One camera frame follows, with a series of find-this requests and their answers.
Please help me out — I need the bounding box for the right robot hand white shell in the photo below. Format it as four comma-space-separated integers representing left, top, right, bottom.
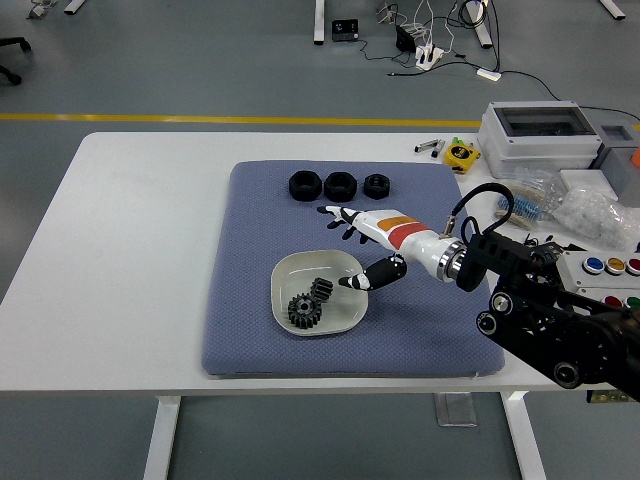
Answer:
316, 203, 452, 291

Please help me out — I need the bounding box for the small black gear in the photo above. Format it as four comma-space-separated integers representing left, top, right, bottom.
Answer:
309, 277, 335, 303

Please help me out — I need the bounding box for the large black gear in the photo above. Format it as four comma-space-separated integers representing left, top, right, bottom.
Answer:
286, 293, 324, 331

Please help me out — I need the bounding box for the small black hex nut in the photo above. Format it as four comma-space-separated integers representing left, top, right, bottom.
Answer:
362, 172, 391, 200

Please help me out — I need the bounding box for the large black hex nut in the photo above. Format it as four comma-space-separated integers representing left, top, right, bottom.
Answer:
323, 171, 357, 203
289, 170, 322, 202

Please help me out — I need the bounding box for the grey electrical box clear lid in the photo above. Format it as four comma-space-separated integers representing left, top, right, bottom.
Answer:
476, 100, 604, 180

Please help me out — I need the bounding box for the grey coloured push-button box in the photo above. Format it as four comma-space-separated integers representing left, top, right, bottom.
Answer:
557, 249, 640, 311

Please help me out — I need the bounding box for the white flat box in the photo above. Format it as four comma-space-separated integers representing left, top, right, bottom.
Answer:
558, 168, 617, 201

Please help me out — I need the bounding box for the small grey box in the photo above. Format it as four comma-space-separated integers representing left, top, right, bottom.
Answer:
589, 122, 640, 201

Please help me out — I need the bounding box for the yellow tape measure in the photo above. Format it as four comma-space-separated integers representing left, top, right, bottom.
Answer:
443, 142, 481, 175

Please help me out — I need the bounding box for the white square plate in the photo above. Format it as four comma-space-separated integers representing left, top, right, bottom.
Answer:
270, 249, 370, 337

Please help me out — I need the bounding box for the blue resistor tape roll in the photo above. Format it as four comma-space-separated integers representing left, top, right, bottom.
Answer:
494, 182, 546, 231

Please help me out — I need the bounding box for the black digital display module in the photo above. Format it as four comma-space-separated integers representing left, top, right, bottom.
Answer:
533, 241, 564, 262

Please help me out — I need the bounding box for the clear plastic bag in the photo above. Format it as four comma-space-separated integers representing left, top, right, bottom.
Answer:
499, 167, 569, 216

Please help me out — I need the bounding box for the blue-grey quilted mat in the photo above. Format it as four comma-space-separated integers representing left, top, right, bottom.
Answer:
200, 159, 505, 379

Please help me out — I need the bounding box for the clear plastic floor plate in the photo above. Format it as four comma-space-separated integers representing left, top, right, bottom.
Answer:
433, 392, 479, 428

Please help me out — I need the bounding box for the white power strip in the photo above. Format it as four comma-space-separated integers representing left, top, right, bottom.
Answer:
414, 43, 445, 70

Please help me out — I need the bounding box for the bag of white plastic parts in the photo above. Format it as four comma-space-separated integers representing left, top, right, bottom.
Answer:
549, 187, 640, 251

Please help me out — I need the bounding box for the black power adapter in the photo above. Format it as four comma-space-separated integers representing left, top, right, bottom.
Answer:
394, 24, 417, 53

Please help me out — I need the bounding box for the black device with screen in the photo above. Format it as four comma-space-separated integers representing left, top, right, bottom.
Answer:
331, 18, 360, 44

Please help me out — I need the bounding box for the white table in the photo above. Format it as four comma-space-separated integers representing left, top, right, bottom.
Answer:
0, 131, 640, 399

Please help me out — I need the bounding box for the black office chair base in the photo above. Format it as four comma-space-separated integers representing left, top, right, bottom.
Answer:
0, 37, 32, 86

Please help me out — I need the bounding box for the black floor cable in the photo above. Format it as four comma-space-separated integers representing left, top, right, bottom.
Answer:
499, 69, 640, 124

